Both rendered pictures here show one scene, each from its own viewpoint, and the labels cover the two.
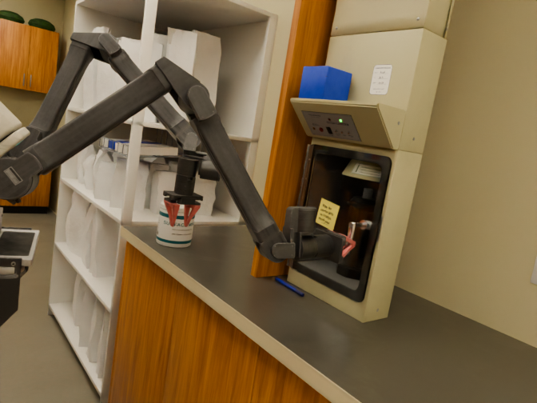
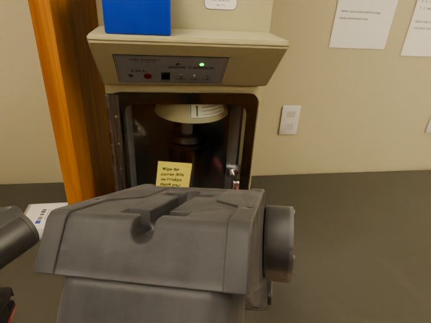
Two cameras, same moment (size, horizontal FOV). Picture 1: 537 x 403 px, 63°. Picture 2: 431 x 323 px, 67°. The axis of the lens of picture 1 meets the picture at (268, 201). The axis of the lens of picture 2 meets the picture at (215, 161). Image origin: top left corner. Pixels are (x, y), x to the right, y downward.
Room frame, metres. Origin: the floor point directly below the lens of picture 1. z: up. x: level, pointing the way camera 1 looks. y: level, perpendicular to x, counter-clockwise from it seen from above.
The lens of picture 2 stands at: (0.88, 0.33, 1.58)
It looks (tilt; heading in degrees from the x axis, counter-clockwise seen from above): 28 degrees down; 299
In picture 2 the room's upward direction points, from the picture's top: 4 degrees clockwise
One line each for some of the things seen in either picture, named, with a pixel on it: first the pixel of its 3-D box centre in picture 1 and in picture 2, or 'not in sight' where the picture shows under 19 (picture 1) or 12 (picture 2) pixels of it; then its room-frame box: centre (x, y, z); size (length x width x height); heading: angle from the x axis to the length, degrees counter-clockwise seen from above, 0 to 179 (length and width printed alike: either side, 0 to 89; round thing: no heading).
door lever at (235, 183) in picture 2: (354, 237); (233, 191); (1.14, -0.24, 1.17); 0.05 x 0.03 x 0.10; 129
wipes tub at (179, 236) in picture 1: (176, 223); not in sight; (1.60, 0.33, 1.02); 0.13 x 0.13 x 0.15
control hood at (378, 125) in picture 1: (340, 121); (189, 63); (1.21, -0.16, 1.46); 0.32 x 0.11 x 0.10; 40
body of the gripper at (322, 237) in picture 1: (320, 245); not in sight; (1.06, -0.15, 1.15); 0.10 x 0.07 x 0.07; 39
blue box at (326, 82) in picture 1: (324, 85); (138, 0); (1.28, -0.10, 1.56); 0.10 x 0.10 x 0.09; 40
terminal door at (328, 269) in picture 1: (335, 218); (185, 177); (1.24, -0.20, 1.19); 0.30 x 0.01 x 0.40; 39
